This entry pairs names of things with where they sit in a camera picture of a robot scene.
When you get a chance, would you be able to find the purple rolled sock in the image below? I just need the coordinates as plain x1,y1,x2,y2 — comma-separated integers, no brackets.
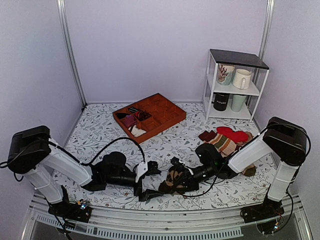
122,115,137,129

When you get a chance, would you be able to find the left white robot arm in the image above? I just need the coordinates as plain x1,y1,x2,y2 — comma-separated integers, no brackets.
3,125,162,217

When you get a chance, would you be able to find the black rolled sock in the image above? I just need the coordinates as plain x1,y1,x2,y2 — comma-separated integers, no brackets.
115,112,129,119

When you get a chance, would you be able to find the brown divided wooden tray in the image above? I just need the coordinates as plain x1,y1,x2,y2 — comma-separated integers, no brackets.
112,93,187,144

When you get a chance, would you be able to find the dark red patterned sock roll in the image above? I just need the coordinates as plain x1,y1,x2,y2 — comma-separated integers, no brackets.
134,110,151,121

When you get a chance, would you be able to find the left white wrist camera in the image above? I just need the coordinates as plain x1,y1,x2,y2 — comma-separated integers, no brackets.
135,161,148,183

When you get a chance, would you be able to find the black white striped sock roll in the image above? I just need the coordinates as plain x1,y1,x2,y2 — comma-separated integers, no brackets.
128,106,140,114

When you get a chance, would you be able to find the coral pattern mug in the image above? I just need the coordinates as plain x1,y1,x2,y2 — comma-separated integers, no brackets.
217,63,235,86

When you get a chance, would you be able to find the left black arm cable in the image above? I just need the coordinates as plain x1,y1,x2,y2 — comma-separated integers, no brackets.
0,136,146,182

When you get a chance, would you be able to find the aluminium frame post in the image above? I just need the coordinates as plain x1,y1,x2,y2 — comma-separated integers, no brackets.
257,0,276,61
56,0,88,110

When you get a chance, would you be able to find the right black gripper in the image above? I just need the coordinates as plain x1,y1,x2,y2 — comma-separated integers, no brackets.
173,163,216,193

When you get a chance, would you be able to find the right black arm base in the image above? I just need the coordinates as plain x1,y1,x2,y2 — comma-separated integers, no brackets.
240,197,285,235

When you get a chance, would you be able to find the white ribbed mug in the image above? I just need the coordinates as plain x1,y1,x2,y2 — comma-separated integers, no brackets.
232,68,252,90

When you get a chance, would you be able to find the striped beige sock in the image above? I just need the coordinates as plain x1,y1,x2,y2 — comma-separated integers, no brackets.
203,133,239,158

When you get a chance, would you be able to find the left aluminium frame post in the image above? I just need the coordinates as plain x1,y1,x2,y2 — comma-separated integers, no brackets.
56,0,88,110

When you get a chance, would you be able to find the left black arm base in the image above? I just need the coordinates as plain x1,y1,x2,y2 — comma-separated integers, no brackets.
48,186,92,223

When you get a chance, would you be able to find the pale green tumbler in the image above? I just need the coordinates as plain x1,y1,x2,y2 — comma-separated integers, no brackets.
230,94,247,113

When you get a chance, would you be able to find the brown argyle sock pair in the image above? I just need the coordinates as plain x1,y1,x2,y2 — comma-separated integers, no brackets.
158,169,178,194

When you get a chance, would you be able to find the black mug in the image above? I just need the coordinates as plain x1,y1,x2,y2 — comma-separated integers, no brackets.
213,92,230,112

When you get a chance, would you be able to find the floral white tablecloth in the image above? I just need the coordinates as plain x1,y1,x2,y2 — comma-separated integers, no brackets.
53,103,276,201

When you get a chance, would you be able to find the white rolled sock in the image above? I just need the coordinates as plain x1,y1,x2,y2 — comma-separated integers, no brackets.
128,125,146,138

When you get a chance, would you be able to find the aluminium front rail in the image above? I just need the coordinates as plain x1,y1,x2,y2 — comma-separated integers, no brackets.
21,192,313,240

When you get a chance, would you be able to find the right aluminium frame post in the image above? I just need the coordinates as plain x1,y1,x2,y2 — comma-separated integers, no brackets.
257,0,276,61

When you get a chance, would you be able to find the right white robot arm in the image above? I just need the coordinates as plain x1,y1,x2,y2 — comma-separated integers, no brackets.
167,117,311,218

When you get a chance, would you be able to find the white shelf rack black top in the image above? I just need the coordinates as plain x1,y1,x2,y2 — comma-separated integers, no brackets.
202,49,270,122

